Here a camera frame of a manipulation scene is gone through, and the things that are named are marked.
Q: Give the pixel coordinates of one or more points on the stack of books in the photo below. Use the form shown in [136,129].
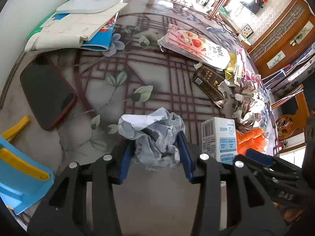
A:
[70,31]

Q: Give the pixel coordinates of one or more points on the person's right hand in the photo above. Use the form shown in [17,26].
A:
[289,214]

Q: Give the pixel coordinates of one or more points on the pink strawberry Pocky box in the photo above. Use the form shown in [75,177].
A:
[194,47]

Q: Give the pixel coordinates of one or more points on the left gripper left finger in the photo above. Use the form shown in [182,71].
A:
[81,200]

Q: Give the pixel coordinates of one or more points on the orange plastic bag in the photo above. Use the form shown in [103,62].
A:
[256,139]

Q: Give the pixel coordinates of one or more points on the blue yellow plastic toy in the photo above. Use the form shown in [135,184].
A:
[23,180]

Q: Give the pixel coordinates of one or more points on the wall mounted television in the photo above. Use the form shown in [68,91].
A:
[253,5]

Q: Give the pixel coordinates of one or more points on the pink foil snack wrapper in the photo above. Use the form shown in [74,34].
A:
[243,72]

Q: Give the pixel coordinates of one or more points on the dark brown cigarette box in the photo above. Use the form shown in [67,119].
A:
[208,81]

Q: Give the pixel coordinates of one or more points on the framed art on cabinet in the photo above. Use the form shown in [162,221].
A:
[246,31]

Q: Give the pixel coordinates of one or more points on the carved wooden chair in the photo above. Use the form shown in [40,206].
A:
[287,124]

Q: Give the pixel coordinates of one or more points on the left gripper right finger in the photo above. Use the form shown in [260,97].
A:
[231,200]

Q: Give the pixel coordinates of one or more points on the white blue milk carton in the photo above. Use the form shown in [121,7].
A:
[219,139]

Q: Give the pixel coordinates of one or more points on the wooden tv cabinet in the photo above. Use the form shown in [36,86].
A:
[224,15]

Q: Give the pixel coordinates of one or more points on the yellow torn carton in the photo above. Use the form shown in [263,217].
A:
[234,70]

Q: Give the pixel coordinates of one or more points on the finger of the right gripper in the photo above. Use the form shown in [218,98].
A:
[262,159]

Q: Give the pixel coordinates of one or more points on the white paper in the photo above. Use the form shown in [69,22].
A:
[155,136]

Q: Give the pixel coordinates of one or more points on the printed paper ball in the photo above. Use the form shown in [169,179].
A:
[250,103]

